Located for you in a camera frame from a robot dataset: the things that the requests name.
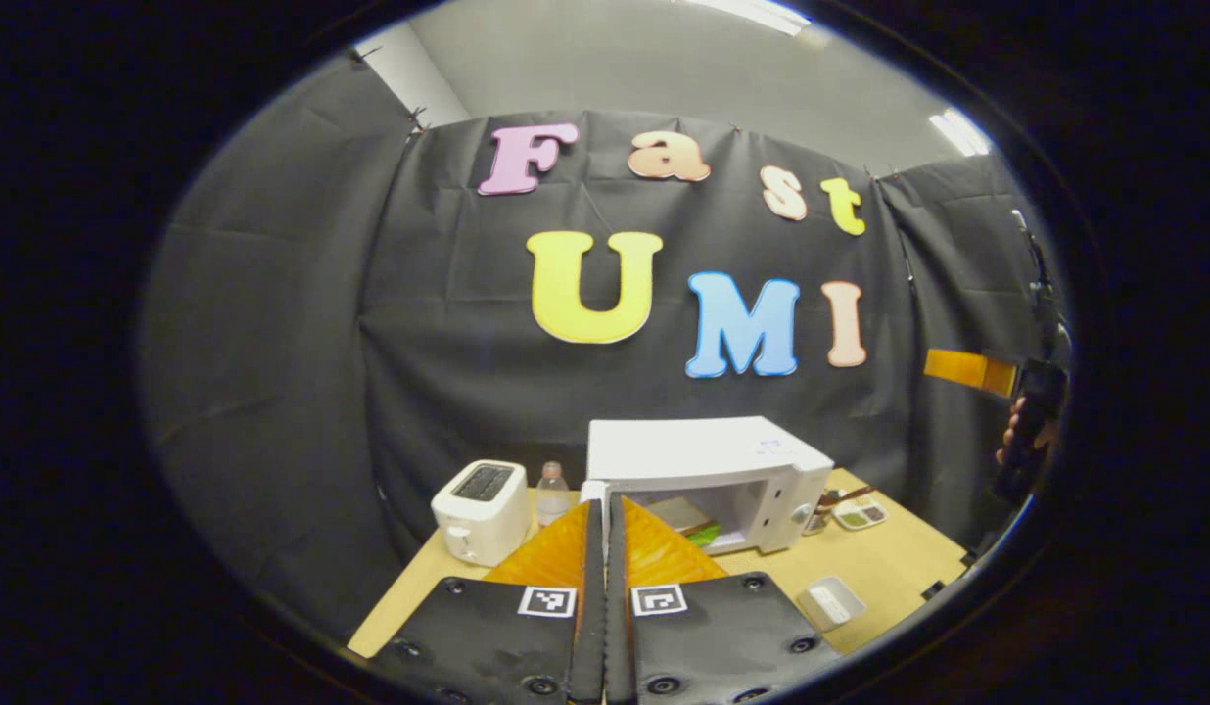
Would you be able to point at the long ceiling light panel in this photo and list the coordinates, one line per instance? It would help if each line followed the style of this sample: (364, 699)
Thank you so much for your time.
(757, 12)

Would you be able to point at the bread and lettuce sandwich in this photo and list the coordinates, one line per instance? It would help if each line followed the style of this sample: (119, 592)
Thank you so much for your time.
(688, 517)

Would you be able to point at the brown wooden spoon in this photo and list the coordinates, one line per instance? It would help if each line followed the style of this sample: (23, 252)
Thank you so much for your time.
(850, 494)

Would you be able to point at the white toaster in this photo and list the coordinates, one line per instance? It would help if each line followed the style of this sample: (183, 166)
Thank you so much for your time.
(480, 519)

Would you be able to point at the clear plastic water bottle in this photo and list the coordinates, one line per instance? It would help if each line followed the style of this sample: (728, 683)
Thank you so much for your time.
(552, 497)

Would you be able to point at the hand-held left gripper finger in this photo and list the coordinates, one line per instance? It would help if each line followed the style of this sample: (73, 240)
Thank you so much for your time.
(593, 568)
(616, 568)

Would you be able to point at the white rectangular sandwich tray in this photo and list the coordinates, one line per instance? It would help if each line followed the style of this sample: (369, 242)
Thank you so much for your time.
(832, 602)

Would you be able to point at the white divided spice dish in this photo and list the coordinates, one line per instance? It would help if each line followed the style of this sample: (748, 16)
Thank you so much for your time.
(860, 514)

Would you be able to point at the white microwave oven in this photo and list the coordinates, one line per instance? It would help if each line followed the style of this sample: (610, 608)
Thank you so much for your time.
(703, 450)

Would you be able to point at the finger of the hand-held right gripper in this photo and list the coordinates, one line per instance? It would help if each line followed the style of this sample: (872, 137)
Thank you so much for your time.
(967, 370)

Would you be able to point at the small black object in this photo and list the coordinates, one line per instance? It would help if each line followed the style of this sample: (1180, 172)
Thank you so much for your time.
(933, 589)

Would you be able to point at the black backdrop cloth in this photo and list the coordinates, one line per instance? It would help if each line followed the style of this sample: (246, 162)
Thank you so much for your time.
(321, 343)

